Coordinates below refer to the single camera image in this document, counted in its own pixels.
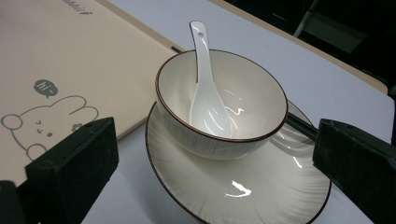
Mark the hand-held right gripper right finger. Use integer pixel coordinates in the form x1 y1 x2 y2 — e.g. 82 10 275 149
312 118 396 224

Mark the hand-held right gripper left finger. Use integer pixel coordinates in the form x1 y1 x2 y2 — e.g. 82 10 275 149
18 117 120 224

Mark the white bowl with brown rim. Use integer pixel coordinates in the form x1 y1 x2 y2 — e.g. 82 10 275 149
154 49 290 161

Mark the dark chopstick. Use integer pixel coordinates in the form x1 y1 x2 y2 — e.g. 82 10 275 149
287 112 319 140

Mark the beige mat with rabbit print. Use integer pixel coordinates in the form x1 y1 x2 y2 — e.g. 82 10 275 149
0 0 188 189

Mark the white plate with dark rim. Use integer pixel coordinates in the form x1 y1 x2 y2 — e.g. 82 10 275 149
145 100 332 224

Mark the dark box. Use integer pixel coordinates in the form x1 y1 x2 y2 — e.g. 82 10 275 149
303 11 370 54

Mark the white ceramic spoon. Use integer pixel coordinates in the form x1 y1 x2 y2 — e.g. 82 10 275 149
188 20 234 139

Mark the white metal stand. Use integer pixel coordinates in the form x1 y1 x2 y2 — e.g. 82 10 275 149
292 0 322 39

